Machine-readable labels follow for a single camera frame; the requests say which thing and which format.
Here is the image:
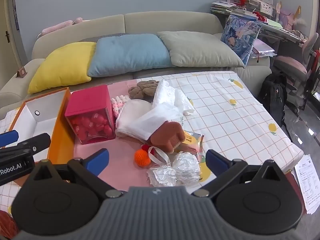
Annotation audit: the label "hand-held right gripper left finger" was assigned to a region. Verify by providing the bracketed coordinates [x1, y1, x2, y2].
[30, 148, 123, 198]

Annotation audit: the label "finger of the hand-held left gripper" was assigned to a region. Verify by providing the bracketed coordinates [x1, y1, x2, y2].
[10, 133, 52, 157]
[0, 129, 19, 147]

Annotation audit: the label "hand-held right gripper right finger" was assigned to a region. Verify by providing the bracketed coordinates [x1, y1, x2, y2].
[191, 149, 288, 198]

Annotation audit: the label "orange storage box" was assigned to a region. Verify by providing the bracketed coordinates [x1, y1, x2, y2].
[0, 87, 77, 185]

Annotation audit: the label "clear crinkled plastic bag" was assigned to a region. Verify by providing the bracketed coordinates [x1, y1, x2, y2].
[146, 146, 202, 187]

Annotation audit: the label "yellow snack packet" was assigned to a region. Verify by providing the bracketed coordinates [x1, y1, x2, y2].
[175, 130, 205, 162]

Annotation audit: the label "orange crochet ball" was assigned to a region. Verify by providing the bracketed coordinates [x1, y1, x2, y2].
[134, 144, 152, 167]

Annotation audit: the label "pink mat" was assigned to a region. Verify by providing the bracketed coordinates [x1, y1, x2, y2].
[72, 80, 208, 192]

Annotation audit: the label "checked fruit print sheet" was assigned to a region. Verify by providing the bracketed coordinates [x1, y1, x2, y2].
[0, 70, 304, 218]

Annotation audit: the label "red woven cloth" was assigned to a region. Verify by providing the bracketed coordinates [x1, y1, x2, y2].
[0, 210, 18, 239]

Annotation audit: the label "pink white crochet piece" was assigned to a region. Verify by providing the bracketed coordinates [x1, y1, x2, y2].
[111, 95, 132, 118]

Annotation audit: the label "pink box with red candies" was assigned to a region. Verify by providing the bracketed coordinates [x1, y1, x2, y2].
[64, 85, 116, 145]

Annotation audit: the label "white translucent packet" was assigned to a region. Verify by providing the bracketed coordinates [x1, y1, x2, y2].
[130, 104, 184, 140]

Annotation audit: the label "yellow pillow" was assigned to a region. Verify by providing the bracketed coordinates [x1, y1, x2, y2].
[27, 42, 97, 94]

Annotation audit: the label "room door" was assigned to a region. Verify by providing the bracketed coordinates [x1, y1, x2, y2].
[0, 12, 18, 85]

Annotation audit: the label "brown scrunchie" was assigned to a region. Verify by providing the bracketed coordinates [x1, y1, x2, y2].
[128, 80, 159, 100]

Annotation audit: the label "black backpack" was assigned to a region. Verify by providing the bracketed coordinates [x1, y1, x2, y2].
[257, 73, 288, 128]

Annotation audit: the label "printed paper sheets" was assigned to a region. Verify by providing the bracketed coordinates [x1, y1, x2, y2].
[291, 154, 320, 215]

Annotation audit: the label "grey-green pillow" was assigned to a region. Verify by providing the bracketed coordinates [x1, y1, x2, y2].
[157, 31, 245, 68]

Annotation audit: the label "pink plush toy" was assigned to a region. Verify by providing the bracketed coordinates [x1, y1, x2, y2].
[41, 17, 83, 36]

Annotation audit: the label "pink plastic folder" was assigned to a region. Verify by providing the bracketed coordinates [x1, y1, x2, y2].
[251, 40, 277, 59]

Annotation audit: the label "pink desk chair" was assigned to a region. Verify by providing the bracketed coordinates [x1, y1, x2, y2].
[274, 32, 320, 114]

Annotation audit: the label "printed blue pillow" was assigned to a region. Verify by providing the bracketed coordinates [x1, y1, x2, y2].
[220, 14, 262, 65]

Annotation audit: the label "white desk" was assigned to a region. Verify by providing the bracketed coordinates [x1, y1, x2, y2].
[255, 20, 309, 55]

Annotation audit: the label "beige sofa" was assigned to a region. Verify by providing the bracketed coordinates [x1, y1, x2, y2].
[0, 11, 273, 120]

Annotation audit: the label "stack of books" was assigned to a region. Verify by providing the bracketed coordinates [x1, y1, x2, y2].
[210, 1, 258, 18]

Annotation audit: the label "lilac bag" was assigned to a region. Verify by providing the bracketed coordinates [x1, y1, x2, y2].
[277, 2, 308, 30]

